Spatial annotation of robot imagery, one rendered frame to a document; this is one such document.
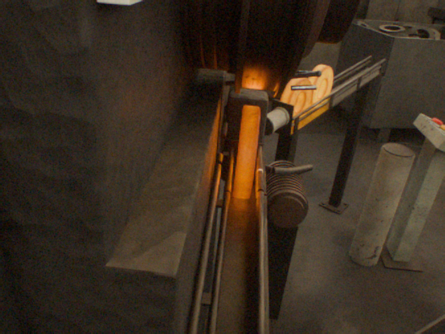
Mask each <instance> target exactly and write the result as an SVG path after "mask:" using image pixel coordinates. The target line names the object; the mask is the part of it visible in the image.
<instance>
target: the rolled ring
mask: <svg viewBox="0 0 445 334"><path fill-rule="evenodd" d="M259 126H260V107H258V106H252V105H244V106H243V108H242V120H241V126H240V138H239V144H238V155H237V162H236V173H235V179H234V191H233V196H234V197H239V198H245V199H248V198H250V195H251V192H252V184H253V179H254V170H255V165H256V154H257V147H258V134H259Z"/></svg>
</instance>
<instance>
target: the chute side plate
mask: <svg viewBox="0 0 445 334"><path fill-rule="evenodd" d="M262 152H263V156H262V166H263V180H264V205H265V207H264V266H265V294H266V310H265V322H266V334H270V327H269V295H268V232H267V199H266V173H265V160H264V150H263V151H262Z"/></svg>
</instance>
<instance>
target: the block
mask: <svg viewBox="0 0 445 334"><path fill-rule="evenodd" d="M244 105H252V106H258V107H260V126H259V134H258V142H261V143H262V145H263V141H264V131H265V126H266V117H267V113H268V94H267V93H266V92H264V91H257V90H251V89H240V93H234V88H233V89H230V91H229V94H228V103H227V105H226V106H225V107H224V114H225V115H226V122H227V123H228V129H227V134H226V139H225V140H224V149H223V151H224V152H229V151H230V140H239V138H240V126H241V120H242V108H243V106H244ZM227 165H228V157H222V164H221V174H220V177H221V180H223V181H225V180H226V172H227Z"/></svg>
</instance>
